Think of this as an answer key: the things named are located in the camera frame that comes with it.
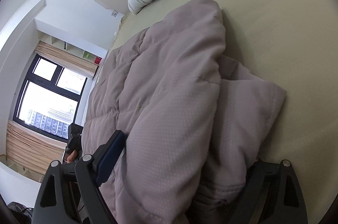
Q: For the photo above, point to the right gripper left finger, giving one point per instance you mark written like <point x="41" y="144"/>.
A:
<point x="64" y="185"/>

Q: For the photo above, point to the red storage box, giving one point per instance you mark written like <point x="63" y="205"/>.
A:
<point x="97" y="60"/>

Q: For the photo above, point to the beige bed sheet mattress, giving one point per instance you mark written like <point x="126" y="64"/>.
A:
<point x="292" y="43"/>

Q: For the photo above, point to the left wall socket plate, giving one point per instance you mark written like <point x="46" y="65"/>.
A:
<point x="114" y="13"/>

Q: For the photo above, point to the white wall shelf unit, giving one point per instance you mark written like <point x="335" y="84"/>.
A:
<point x="65" y="46"/>

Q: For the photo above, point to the mauve padded hooded coat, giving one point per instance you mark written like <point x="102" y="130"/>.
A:
<point x="194" y="120"/>

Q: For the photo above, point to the black bag on floor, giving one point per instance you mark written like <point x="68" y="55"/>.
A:
<point x="22" y="214"/>

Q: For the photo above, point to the green storage box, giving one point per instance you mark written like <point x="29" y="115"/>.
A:
<point x="86" y="55"/>

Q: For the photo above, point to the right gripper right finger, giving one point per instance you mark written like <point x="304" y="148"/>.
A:
<point x="272" y="194"/>

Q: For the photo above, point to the person's left hand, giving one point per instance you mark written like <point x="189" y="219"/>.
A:
<point x="72" y="157"/>

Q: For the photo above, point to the beige curtain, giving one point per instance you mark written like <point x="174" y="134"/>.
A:
<point x="67" y="60"/>
<point x="31" y="149"/>

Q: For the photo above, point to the black framed window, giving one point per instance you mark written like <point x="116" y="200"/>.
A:
<point x="49" y="98"/>

